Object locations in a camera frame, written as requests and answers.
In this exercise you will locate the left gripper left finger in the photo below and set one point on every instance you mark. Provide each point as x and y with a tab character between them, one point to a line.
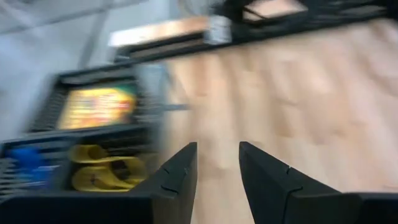
109	208

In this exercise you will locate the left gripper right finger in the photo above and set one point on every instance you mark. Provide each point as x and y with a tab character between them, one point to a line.
295	202

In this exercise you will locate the black plastic mesh basket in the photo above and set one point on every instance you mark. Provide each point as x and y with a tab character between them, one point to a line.
4	174
146	149
46	115

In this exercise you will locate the yellow green crayon box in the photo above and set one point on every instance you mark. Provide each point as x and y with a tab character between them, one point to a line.
96	109

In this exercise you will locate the black aluminium table frame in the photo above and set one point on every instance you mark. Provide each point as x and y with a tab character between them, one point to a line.
280	26

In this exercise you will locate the silver corner bracket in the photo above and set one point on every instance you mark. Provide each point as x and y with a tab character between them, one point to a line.
218	29

